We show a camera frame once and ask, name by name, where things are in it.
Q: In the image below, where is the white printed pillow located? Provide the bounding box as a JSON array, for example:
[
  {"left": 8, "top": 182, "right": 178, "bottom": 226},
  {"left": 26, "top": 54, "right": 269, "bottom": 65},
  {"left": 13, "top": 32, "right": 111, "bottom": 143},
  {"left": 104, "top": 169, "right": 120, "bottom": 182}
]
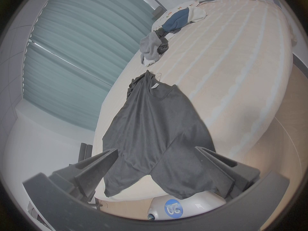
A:
[{"left": 151, "top": 0, "right": 200, "bottom": 40}]

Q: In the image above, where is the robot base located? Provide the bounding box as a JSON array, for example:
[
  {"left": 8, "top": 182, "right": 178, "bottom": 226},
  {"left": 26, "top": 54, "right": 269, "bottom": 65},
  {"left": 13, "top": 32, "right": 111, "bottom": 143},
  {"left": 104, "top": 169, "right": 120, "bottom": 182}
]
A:
[{"left": 147, "top": 190, "right": 228, "bottom": 221}]

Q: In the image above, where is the bed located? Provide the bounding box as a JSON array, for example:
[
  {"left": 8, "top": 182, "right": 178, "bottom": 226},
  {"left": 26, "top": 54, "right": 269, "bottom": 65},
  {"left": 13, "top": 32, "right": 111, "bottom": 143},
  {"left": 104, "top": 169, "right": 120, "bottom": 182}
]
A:
[{"left": 93, "top": 0, "right": 308, "bottom": 203}]

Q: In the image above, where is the dark blue garment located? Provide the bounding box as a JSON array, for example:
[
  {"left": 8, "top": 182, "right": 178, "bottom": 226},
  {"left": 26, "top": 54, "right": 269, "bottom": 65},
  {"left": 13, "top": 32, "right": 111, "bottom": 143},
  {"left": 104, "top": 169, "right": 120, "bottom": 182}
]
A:
[{"left": 162, "top": 8, "right": 190, "bottom": 34}]

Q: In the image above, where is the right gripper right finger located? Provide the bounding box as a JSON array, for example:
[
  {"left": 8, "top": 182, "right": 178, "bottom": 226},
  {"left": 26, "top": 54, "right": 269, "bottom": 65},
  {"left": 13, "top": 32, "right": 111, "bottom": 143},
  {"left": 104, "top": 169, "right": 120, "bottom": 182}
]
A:
[{"left": 194, "top": 146, "right": 261, "bottom": 199}]

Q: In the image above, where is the white knit garment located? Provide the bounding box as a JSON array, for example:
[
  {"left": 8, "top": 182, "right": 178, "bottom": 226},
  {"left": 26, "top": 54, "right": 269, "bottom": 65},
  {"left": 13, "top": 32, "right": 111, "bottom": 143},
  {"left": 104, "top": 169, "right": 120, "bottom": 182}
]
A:
[{"left": 186, "top": 6, "right": 208, "bottom": 23}]

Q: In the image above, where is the blue-green curtain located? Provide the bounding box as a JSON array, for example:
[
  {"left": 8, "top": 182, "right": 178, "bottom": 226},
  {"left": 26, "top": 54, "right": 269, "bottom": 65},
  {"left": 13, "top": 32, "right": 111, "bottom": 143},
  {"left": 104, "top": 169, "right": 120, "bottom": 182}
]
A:
[
  {"left": 30, "top": 0, "right": 159, "bottom": 87},
  {"left": 22, "top": 42, "right": 113, "bottom": 132}
]

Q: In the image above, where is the black garment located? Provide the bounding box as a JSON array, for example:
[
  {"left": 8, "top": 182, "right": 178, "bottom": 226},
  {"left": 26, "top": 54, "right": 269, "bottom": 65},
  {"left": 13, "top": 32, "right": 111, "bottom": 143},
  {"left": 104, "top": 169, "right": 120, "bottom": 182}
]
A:
[{"left": 155, "top": 29, "right": 170, "bottom": 55}]

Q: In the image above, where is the grey garment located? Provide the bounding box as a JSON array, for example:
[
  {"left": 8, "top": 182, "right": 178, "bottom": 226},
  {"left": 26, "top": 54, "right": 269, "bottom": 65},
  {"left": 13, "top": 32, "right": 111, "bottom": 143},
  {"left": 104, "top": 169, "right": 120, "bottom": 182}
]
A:
[{"left": 140, "top": 31, "right": 162, "bottom": 67}]

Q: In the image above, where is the black chest of drawers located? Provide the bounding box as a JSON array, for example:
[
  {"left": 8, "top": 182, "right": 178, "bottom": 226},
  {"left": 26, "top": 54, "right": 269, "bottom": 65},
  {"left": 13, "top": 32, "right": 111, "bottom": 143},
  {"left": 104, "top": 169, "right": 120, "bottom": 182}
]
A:
[{"left": 79, "top": 143, "right": 93, "bottom": 164}]

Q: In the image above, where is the black T-shirt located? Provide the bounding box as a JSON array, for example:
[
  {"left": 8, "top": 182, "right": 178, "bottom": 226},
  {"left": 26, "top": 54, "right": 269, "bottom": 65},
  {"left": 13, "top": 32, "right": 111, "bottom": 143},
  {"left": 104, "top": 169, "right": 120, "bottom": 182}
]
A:
[{"left": 102, "top": 70, "right": 228, "bottom": 200}]

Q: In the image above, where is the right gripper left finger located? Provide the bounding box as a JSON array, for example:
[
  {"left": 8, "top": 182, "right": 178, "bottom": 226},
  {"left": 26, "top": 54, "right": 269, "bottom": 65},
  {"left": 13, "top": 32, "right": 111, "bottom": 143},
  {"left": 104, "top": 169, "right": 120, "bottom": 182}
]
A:
[{"left": 49, "top": 148, "right": 119, "bottom": 203}]

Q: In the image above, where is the grey bedside table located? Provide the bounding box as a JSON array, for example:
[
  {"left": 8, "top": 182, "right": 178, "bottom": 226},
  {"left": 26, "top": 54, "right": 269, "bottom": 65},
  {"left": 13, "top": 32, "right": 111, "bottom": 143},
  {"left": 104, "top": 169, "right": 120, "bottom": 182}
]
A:
[{"left": 151, "top": 6, "right": 166, "bottom": 17}]

